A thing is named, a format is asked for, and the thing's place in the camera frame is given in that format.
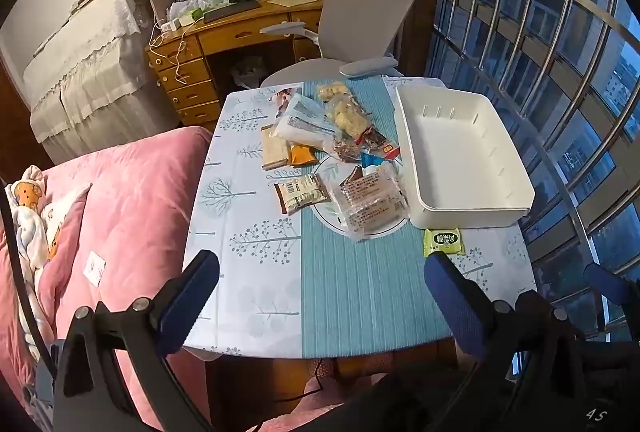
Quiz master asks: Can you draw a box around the wooden desk with drawers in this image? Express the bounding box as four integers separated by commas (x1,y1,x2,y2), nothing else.
145,0,327,129

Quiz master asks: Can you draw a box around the white charging cable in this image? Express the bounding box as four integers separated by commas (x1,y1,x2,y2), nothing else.
149,18,202,87

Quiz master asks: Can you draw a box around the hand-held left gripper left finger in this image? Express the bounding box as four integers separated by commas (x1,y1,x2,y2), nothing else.
52,249,221,432

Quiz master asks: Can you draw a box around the clear nut bar packet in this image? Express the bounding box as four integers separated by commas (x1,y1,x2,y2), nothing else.
331,138,367,164

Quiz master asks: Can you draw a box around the white plastic storage box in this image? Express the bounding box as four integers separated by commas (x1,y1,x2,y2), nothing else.
394,85,536,230

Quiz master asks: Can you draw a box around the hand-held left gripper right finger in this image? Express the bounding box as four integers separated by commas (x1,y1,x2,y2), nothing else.
424,252,591,432

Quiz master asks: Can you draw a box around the pink blanket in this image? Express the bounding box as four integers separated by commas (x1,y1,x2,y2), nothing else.
0,126,217,432

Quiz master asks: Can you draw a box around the brown and white snack packet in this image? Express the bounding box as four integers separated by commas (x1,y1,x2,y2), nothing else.
273,173,329,216

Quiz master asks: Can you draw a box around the black cable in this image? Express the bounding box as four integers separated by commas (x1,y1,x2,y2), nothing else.
0,185,58,380

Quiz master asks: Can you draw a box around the red nut bar packet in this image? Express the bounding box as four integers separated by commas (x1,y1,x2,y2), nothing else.
356,126,402,161

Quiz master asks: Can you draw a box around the clear cookie packet red label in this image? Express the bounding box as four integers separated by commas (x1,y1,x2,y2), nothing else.
332,165,410,243

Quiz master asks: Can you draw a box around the cartoon plush pillow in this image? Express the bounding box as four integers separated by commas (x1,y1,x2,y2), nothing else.
4,165,94,298

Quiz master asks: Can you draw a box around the black keyboard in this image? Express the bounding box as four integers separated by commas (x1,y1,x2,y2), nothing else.
202,0,264,24

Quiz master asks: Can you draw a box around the green snack packet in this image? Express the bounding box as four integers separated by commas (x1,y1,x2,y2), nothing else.
424,228,466,258

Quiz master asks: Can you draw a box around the orange snack packet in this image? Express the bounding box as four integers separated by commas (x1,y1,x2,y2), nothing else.
290,143,319,168

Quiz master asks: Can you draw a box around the beige wafer packet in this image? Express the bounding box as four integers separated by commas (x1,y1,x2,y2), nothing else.
261,125,292,171

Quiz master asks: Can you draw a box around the small rice cracker packet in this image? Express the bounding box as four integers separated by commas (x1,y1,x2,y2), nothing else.
318,81,351,104

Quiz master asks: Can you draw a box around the tree print tablecloth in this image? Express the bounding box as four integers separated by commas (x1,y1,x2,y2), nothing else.
182,76,538,361

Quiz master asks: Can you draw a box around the large rice cracker packet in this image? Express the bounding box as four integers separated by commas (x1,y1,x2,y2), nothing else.
326,96,374,139

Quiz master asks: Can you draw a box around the white lace cover cloth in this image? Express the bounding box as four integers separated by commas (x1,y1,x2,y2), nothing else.
22,0,168,163

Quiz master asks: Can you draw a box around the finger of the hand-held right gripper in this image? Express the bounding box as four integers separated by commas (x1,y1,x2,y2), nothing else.
582,262,640,313

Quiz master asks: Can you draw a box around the white blanket label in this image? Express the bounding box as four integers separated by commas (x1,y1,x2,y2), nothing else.
84,251,108,287

